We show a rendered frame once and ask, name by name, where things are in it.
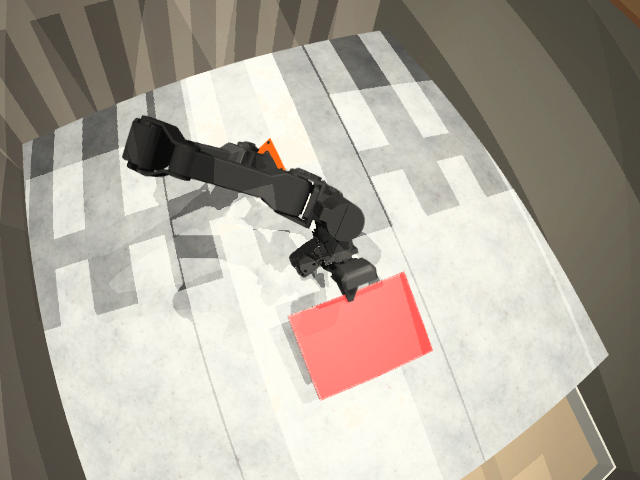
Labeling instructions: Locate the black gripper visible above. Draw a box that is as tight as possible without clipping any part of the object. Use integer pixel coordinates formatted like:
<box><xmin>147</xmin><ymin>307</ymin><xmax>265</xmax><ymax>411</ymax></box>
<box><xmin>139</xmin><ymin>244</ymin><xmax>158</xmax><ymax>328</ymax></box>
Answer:
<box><xmin>314</xmin><ymin>227</ymin><xmax>378</xmax><ymax>302</ymax></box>

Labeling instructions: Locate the red lid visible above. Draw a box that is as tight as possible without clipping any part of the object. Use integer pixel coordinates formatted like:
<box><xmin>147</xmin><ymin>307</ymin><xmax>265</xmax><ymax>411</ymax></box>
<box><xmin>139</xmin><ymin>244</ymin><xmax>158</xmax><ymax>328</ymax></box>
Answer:
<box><xmin>288</xmin><ymin>272</ymin><xmax>433</xmax><ymax>401</ymax></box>

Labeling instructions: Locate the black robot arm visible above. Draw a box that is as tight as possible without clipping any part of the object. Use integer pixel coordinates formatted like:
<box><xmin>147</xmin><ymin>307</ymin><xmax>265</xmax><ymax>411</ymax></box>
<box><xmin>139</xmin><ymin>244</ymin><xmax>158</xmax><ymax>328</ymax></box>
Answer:
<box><xmin>122</xmin><ymin>115</ymin><xmax>365</xmax><ymax>278</ymax></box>

